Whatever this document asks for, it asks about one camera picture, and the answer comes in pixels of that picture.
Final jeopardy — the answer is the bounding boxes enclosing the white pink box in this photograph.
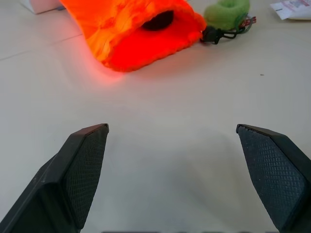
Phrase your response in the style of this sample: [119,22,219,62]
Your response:
[18,0,66,15]

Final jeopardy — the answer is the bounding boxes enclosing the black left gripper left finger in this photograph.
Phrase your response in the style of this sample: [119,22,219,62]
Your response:
[0,123,109,233]

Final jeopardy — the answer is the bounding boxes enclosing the orange fabric pouch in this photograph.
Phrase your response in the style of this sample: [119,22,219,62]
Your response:
[59,0,207,73]

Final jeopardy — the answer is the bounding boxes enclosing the white printed packet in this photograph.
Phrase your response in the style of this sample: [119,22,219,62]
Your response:
[269,0,311,20]

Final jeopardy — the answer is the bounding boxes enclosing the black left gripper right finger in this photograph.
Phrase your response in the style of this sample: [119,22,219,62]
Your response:
[235,124,311,233]

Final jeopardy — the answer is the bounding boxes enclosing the small colourful cable bundle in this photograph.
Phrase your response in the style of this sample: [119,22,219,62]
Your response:
[233,15,257,34]

